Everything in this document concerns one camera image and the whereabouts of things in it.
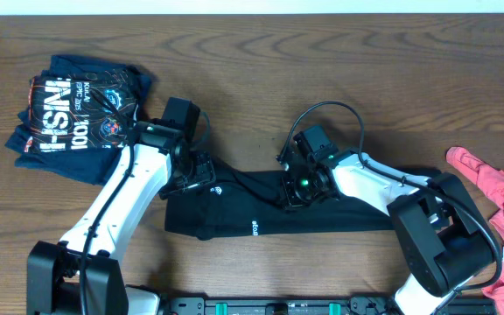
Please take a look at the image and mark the black t-shirt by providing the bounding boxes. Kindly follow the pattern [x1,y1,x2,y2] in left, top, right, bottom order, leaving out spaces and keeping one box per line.
[164,159,393,241]

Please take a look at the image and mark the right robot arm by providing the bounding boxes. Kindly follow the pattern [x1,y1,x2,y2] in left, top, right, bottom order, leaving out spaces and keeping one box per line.
[276,145,501,314]

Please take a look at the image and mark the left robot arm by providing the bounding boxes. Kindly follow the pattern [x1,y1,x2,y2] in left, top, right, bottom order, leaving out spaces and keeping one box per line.
[26,120,203,314]

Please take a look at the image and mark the folded navy printed t-shirt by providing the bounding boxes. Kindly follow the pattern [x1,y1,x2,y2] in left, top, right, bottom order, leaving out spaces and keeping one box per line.
[5,54,152,185]

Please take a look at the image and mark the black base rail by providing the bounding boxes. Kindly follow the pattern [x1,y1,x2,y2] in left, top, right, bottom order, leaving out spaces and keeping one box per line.
[120,286,498,315]

